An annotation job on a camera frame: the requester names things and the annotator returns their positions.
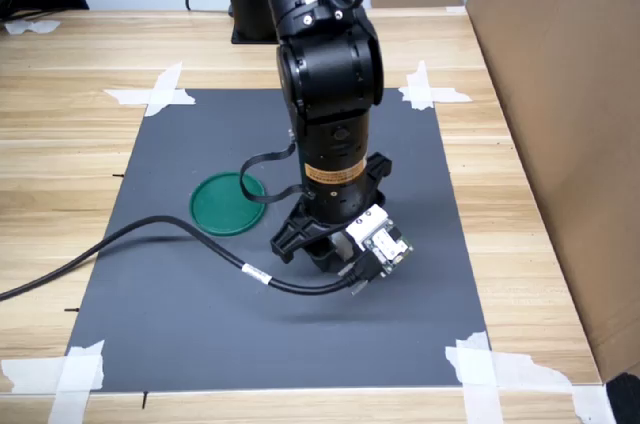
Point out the round green lid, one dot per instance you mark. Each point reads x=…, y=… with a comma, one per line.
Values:
x=220, y=209

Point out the crumpled white tape piece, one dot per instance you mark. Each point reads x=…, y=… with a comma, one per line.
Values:
x=25, y=26

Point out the white camera box with board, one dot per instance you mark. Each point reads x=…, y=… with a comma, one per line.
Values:
x=377, y=234

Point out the large brown cardboard partition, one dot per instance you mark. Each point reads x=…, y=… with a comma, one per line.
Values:
x=575, y=144

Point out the white masking tape strip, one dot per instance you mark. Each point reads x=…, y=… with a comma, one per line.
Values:
x=450, y=95
x=167, y=79
x=125, y=95
x=25, y=374
x=480, y=404
x=420, y=76
x=70, y=404
x=525, y=369

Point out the black object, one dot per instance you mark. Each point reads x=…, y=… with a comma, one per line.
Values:
x=625, y=399

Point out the dark grey mat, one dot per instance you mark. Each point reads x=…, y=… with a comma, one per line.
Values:
x=200, y=319

